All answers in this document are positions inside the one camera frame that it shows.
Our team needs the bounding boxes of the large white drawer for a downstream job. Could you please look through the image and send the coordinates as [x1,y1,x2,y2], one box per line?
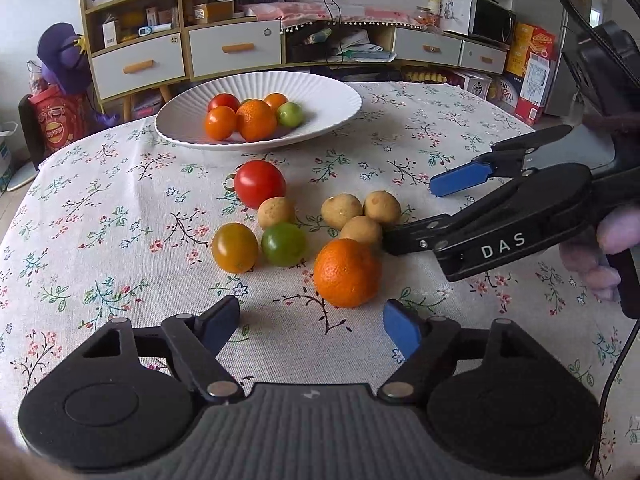
[187,20,283,80]
[91,34,187,101]

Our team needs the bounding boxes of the wooden shelf cabinet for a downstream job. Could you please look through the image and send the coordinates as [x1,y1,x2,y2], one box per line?
[77,0,191,121]

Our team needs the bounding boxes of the brown longan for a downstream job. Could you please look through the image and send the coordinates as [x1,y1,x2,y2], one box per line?
[320,193,364,231]
[257,196,296,230]
[340,215,384,245]
[363,190,402,225]

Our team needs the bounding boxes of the green cherry tomato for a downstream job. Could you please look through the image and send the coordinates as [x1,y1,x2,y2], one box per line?
[260,222,308,268]

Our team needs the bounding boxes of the yellow egg tray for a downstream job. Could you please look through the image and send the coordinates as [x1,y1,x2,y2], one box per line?
[402,69,451,85]

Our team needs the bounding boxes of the black box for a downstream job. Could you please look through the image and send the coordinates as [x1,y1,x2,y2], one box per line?
[289,42,331,63]

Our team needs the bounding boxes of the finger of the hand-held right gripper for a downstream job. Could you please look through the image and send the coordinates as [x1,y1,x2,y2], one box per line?
[429,125,576,199]
[382,212,466,258]

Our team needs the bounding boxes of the large mandarin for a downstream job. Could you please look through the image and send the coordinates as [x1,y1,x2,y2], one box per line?
[313,238,383,309]

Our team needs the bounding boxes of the white ribbed plate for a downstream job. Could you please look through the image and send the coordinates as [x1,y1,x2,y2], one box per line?
[154,71,362,152]

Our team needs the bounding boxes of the brown cardboard box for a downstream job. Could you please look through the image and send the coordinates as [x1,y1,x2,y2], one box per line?
[192,2,235,25]

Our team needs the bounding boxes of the black microwave oven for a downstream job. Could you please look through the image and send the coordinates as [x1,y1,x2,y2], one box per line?
[469,0,518,51]

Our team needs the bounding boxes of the clear plastic storage box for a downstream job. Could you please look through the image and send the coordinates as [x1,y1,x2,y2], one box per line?
[131,87,166,118]

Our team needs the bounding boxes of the person's right hand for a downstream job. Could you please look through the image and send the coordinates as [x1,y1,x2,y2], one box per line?
[559,204,640,303]

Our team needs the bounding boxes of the pink fringed cloth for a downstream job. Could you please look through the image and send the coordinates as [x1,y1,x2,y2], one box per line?
[240,1,436,31]

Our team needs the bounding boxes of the black panel on white base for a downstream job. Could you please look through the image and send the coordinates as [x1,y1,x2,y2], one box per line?
[7,94,46,192]

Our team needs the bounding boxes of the pile of papers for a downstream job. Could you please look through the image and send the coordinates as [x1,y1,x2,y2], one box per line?
[332,30,398,63]

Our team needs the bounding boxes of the red cherry tomato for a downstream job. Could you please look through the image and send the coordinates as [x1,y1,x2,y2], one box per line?
[226,159,287,210]
[207,93,242,113]

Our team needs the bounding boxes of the low wooden media stand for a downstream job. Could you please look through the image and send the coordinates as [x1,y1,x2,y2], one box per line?
[282,20,511,83]

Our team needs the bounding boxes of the yellow-green cherry tomato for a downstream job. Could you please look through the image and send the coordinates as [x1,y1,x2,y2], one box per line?
[211,222,260,274]

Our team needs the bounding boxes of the small mandarin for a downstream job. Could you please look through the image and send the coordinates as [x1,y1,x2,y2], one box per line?
[236,99,278,143]

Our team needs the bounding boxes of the small orange box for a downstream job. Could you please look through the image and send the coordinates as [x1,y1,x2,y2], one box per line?
[145,6,180,26]

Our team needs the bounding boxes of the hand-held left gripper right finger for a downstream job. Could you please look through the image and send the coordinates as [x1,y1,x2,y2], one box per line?
[376,299,568,405]

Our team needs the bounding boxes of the red and white box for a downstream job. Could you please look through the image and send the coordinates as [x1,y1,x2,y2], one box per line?
[514,52,551,126]

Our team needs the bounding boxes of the orange snack box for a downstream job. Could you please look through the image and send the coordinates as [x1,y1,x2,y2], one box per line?
[505,21,557,81]

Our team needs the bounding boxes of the purple plush toy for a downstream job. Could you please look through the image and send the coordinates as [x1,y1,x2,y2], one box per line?
[36,22,93,96]

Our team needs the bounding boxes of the white printed carton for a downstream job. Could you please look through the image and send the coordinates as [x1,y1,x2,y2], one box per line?
[452,70,493,101]

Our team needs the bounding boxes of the red printed bucket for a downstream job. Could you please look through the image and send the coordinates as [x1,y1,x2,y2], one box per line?
[27,84,91,156]

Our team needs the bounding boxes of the small white drawer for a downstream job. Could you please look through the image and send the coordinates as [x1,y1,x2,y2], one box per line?
[459,40,508,75]
[393,27,462,67]

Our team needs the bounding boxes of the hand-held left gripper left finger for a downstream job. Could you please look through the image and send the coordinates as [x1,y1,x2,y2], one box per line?
[52,294,245,406]

